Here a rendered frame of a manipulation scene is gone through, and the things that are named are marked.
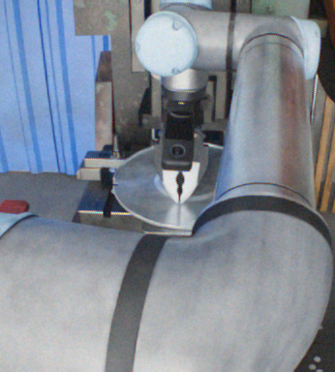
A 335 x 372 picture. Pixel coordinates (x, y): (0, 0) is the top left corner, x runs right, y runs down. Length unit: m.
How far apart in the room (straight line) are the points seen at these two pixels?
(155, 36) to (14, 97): 1.83
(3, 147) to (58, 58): 0.64
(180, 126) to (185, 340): 0.48
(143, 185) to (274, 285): 0.61
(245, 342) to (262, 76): 0.26
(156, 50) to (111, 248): 0.33
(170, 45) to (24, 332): 0.38
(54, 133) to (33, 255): 2.09
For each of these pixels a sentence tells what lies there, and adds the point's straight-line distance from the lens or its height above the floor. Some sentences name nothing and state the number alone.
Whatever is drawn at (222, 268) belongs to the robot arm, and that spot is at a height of 1.08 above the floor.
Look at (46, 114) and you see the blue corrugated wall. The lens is 2.28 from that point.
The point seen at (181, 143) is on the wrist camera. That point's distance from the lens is 0.63.
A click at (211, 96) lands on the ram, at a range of 0.78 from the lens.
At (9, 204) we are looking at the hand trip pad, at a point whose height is 0.76.
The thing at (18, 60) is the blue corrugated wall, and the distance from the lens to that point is 2.19.
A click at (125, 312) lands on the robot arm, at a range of 0.20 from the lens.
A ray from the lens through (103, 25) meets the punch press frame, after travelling 0.75.
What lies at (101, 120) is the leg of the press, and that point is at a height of 0.74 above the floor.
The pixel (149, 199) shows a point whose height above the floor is 0.78.
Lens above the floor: 1.22
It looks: 33 degrees down
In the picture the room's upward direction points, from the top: straight up
